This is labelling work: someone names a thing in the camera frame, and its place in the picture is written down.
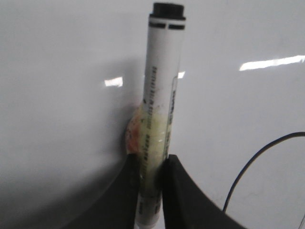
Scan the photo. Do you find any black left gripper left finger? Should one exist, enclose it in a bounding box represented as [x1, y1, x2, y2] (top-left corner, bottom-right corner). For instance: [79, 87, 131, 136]
[30, 154, 139, 229]

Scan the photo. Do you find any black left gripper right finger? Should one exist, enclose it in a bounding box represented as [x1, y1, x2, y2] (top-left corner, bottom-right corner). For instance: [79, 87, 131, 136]
[163, 155, 244, 229]

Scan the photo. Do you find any red round magnet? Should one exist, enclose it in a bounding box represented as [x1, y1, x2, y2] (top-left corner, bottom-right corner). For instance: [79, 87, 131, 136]
[125, 103, 172, 158]

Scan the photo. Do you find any black whiteboard marker pen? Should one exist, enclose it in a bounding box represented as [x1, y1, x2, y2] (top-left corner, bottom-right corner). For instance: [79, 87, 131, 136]
[135, 2, 186, 229]

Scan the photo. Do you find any white whiteboard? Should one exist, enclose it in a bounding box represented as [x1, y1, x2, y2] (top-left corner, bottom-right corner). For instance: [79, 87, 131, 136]
[0, 0, 305, 229]

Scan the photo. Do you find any thin black cable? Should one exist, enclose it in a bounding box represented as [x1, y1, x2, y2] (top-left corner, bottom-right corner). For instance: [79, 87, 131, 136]
[223, 132, 305, 212]

